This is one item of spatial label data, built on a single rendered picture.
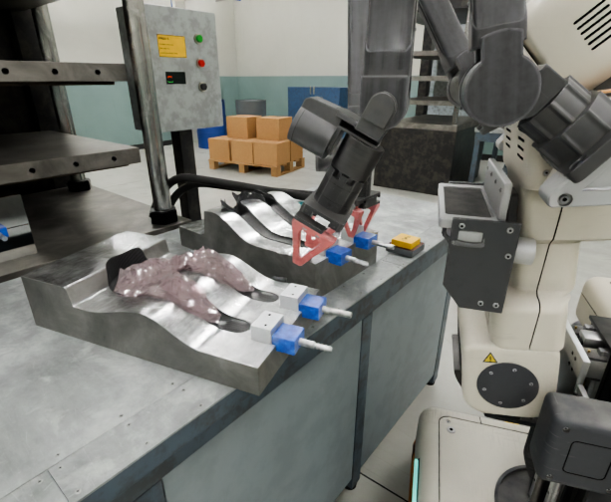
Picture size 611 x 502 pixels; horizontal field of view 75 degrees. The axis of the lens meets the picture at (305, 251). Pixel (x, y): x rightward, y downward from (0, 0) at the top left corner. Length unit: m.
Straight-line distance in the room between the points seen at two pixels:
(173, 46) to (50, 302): 1.03
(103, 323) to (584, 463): 0.84
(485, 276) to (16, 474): 0.71
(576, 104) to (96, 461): 0.71
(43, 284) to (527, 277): 0.86
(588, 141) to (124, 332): 0.72
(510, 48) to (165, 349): 0.63
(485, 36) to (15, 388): 0.81
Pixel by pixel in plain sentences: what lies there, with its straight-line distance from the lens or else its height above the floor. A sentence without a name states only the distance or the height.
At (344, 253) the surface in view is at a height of 0.90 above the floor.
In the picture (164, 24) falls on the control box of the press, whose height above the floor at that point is 1.41.
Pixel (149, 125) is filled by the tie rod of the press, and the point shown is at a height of 1.11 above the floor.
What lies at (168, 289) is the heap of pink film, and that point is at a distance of 0.73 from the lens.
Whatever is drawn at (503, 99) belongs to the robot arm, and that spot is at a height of 1.23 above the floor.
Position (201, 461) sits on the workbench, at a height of 0.64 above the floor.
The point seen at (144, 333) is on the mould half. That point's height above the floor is 0.86.
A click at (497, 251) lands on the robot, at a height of 1.00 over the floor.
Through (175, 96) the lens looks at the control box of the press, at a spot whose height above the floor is 1.19.
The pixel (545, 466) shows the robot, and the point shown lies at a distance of 0.87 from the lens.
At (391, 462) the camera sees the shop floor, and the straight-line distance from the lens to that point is 1.63.
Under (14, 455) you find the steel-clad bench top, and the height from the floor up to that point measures 0.80.
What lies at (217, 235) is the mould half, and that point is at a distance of 1.06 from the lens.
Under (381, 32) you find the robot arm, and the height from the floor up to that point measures 1.30.
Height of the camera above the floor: 1.25
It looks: 23 degrees down
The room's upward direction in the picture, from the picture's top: straight up
